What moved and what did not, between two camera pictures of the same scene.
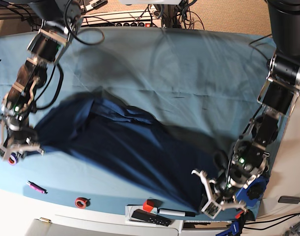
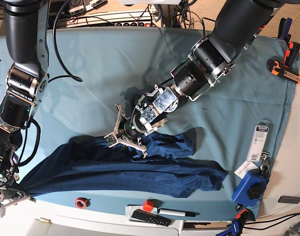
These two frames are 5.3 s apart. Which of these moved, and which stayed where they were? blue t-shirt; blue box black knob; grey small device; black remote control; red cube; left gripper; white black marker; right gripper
Moved: left gripper; right gripper; blue t-shirt
Stayed: white black marker; grey small device; black remote control; blue box black knob; red cube
